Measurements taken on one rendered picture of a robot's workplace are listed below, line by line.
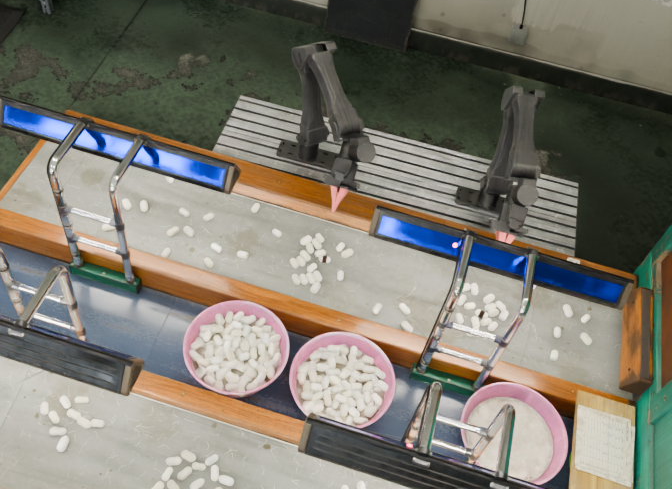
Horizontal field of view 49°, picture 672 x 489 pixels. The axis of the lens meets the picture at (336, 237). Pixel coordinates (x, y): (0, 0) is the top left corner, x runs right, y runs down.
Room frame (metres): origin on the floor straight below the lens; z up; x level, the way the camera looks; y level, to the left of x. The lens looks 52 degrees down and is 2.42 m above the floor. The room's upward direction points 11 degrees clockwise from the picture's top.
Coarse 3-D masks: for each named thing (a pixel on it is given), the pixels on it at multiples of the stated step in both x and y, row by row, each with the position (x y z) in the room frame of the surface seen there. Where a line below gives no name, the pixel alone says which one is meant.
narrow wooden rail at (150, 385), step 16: (144, 384) 0.73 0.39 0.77; (160, 384) 0.74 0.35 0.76; (176, 384) 0.75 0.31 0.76; (160, 400) 0.70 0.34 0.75; (176, 400) 0.71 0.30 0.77; (192, 400) 0.71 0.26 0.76; (208, 400) 0.72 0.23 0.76; (224, 400) 0.73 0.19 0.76; (208, 416) 0.69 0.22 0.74; (224, 416) 0.69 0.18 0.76; (240, 416) 0.70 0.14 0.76; (256, 416) 0.70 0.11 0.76; (272, 416) 0.71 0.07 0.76; (288, 416) 0.72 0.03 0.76; (256, 432) 0.67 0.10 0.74; (272, 432) 0.67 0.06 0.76; (288, 432) 0.68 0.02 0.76
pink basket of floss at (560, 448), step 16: (496, 384) 0.91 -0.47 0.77; (512, 384) 0.92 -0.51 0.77; (480, 400) 0.87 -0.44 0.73; (528, 400) 0.90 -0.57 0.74; (544, 400) 0.89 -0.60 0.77; (464, 416) 0.81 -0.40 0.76; (544, 416) 0.86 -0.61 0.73; (464, 432) 0.78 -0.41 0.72; (560, 432) 0.82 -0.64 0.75; (560, 448) 0.78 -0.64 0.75; (480, 464) 0.69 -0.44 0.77; (560, 464) 0.73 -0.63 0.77; (544, 480) 0.68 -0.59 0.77
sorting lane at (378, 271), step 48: (48, 144) 1.44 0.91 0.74; (48, 192) 1.26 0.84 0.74; (96, 192) 1.29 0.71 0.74; (144, 192) 1.33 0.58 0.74; (192, 192) 1.36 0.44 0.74; (144, 240) 1.16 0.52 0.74; (192, 240) 1.19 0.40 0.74; (240, 240) 1.22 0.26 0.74; (288, 240) 1.25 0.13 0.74; (336, 240) 1.29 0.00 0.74; (288, 288) 1.09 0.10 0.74; (336, 288) 1.12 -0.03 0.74; (384, 288) 1.15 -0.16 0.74; (432, 288) 1.18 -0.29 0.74; (480, 288) 1.22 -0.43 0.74; (528, 336) 1.09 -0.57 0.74; (576, 336) 1.12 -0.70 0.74
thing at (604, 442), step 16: (592, 416) 0.86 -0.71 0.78; (608, 416) 0.87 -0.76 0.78; (592, 432) 0.82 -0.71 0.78; (608, 432) 0.83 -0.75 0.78; (624, 432) 0.84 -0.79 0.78; (576, 448) 0.77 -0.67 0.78; (592, 448) 0.78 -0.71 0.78; (608, 448) 0.79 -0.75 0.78; (624, 448) 0.79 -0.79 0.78; (576, 464) 0.73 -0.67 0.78; (592, 464) 0.74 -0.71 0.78; (608, 464) 0.75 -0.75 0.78; (624, 464) 0.75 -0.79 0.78; (624, 480) 0.71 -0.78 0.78
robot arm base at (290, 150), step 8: (280, 144) 1.68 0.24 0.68; (288, 144) 1.69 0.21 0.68; (296, 144) 1.69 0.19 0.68; (280, 152) 1.64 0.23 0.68; (288, 152) 1.65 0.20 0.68; (296, 152) 1.66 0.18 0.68; (304, 152) 1.63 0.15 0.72; (312, 152) 1.63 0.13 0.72; (320, 152) 1.68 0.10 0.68; (328, 152) 1.69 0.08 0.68; (296, 160) 1.63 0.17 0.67; (304, 160) 1.63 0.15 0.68; (312, 160) 1.63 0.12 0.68; (320, 160) 1.64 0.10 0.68; (328, 160) 1.65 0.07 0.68; (328, 168) 1.62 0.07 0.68
